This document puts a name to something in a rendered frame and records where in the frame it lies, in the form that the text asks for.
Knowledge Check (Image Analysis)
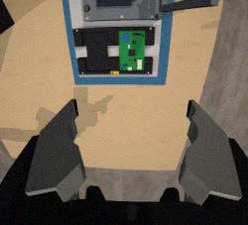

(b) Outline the green circuit board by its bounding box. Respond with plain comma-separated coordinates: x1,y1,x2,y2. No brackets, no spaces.
119,31,146,70

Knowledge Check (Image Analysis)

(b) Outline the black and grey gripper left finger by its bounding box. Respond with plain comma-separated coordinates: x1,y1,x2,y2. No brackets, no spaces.
0,99,86,225

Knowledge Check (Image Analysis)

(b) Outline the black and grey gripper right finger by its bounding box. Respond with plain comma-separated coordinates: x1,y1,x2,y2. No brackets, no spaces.
179,100,248,225

